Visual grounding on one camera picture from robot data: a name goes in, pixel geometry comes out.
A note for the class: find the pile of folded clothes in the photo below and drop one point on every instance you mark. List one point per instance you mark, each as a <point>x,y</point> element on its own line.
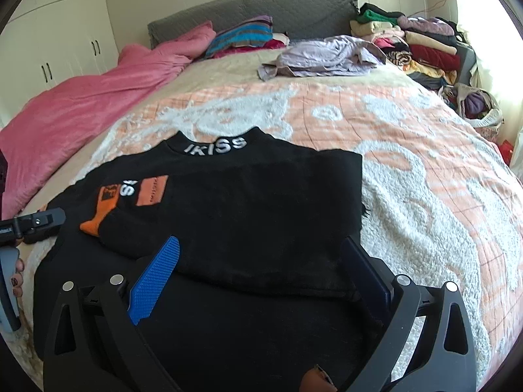
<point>425,45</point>

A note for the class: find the white wardrobe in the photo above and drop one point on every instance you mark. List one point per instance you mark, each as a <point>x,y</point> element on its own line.
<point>61,28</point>

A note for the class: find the small red object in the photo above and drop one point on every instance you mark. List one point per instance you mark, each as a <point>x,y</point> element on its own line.
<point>507,151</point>

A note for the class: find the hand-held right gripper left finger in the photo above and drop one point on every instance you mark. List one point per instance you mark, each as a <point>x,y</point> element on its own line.
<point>155,281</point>

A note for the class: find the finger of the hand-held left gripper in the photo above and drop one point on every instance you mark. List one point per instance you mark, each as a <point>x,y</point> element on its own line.
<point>39,220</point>

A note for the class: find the white woven basket with clothes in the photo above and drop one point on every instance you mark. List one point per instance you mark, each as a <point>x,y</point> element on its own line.
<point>488,116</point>

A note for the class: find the maroon cloth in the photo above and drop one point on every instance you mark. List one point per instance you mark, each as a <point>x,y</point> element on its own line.
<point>276,44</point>

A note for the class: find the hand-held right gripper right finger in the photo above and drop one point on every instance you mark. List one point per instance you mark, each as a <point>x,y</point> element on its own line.
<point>367,281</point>

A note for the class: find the person's right hand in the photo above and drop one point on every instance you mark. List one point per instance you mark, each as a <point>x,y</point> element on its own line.
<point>312,382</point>

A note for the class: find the beige bed sheet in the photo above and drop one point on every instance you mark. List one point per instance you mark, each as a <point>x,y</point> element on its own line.
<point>229,71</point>

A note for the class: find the orange and white patterned blanket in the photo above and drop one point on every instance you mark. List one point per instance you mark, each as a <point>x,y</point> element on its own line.
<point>408,151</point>

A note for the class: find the striped teal purple cloth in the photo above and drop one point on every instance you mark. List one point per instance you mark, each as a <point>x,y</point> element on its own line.
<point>241,36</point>

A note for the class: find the lilac crumpled clothes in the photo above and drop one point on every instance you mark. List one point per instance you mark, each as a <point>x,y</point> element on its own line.
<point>322,55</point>

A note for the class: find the pink blanket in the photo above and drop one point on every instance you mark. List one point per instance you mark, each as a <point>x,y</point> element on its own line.
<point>81,110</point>

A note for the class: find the person's left hand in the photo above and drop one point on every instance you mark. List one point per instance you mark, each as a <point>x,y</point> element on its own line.
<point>19,268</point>

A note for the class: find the black sweater with orange patches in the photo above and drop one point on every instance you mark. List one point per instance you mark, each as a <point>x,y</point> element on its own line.
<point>245,212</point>

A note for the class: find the grey quilted headboard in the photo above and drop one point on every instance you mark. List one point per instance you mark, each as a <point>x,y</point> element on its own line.
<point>294,12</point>

